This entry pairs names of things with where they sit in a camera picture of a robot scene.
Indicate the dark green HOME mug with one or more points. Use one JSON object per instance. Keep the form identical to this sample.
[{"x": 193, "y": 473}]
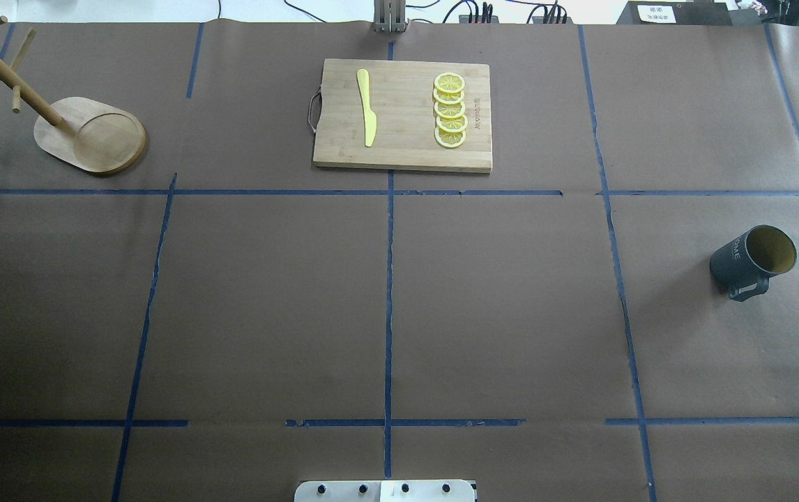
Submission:
[{"x": 745, "y": 266}]

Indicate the wooden cup storage rack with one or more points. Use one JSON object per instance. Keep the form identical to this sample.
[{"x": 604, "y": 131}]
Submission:
[{"x": 97, "y": 138}]

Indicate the yellow plastic knife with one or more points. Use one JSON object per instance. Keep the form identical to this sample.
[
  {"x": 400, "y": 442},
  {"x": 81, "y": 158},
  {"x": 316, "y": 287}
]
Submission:
[{"x": 369, "y": 116}]

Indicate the bamboo cutting board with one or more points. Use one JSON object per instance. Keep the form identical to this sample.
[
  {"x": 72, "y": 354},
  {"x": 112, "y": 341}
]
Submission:
[{"x": 401, "y": 96}]

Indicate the black box with label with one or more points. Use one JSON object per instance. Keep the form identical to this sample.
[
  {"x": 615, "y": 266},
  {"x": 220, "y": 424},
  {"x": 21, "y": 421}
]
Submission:
[{"x": 684, "y": 13}]

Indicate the aluminium frame post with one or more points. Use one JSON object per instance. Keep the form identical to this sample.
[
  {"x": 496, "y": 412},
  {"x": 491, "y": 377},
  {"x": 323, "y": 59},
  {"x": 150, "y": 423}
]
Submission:
[{"x": 389, "y": 16}]

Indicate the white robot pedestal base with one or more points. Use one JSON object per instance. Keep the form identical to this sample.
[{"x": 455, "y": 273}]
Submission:
[{"x": 387, "y": 490}]

